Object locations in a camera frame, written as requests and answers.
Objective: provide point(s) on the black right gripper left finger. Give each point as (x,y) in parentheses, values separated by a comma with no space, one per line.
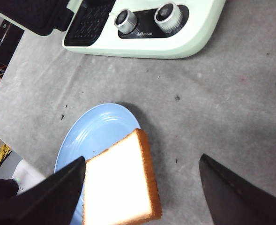
(51,202)

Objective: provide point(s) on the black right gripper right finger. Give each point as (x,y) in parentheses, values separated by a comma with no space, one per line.
(233,200)

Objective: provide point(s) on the white bread slice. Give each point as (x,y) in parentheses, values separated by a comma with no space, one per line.
(120,186)

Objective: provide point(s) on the mint green breakfast maker base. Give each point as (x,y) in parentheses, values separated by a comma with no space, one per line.
(93,31)

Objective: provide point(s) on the blue round plate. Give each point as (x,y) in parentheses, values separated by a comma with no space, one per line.
(96,130)

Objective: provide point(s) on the left silver control knob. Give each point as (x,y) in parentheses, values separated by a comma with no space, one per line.
(126,21)

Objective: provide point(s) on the silver control knob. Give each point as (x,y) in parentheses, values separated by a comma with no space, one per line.
(168,17)
(126,21)

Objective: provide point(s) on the right silver control knob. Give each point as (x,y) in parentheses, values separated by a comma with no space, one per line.
(168,17)

